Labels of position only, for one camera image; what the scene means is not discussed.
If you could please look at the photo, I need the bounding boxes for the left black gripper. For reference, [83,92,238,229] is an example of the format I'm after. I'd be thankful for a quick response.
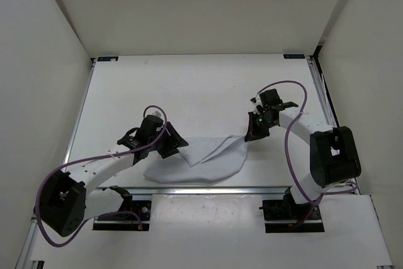
[148,121,188,159]

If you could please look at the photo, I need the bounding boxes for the white skirt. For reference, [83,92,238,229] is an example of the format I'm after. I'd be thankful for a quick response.
[143,135,248,184]

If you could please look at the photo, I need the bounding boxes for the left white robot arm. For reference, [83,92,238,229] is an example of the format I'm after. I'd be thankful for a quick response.
[34,115,188,237]

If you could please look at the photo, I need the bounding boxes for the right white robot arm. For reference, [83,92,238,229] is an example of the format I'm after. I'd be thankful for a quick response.
[244,89,362,219]

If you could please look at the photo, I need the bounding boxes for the right blue corner label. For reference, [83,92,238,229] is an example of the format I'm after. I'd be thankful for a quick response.
[283,54,305,59]

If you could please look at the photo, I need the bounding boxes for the blue corner label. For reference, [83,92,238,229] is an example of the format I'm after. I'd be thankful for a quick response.
[97,56,119,62]
[283,54,305,59]

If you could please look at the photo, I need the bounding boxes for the left blue corner label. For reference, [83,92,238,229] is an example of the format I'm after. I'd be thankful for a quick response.
[97,56,119,62]

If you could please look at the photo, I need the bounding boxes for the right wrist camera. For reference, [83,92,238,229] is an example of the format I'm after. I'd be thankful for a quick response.
[250,94,263,115]

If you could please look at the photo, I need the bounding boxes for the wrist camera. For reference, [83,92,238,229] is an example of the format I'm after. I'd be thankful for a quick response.
[250,94,263,115]
[152,110,162,118]

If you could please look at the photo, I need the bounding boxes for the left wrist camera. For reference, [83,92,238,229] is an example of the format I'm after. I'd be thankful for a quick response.
[152,110,162,118]

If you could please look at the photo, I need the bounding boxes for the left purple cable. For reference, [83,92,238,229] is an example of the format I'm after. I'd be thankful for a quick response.
[35,105,173,248]

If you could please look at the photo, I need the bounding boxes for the right aluminium frame rail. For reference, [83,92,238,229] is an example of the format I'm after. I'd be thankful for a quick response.
[310,56,361,189]

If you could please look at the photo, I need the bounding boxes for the aluminium frame rail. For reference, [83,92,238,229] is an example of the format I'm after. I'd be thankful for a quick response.
[62,57,97,164]
[310,56,361,189]

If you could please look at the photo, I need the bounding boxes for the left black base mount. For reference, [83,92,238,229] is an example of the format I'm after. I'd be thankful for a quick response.
[93,186,152,232]

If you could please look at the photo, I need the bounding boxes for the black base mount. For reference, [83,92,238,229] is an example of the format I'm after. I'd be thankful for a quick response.
[259,200,325,234]
[93,186,152,232]

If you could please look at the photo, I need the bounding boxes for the front aluminium rail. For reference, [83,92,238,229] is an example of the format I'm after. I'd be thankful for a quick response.
[91,185,350,197]

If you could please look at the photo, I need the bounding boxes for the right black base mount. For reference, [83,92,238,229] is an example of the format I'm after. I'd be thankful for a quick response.
[259,200,325,234]

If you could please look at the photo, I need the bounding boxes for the left aluminium frame rail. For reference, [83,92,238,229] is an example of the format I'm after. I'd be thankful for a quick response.
[62,57,97,164]

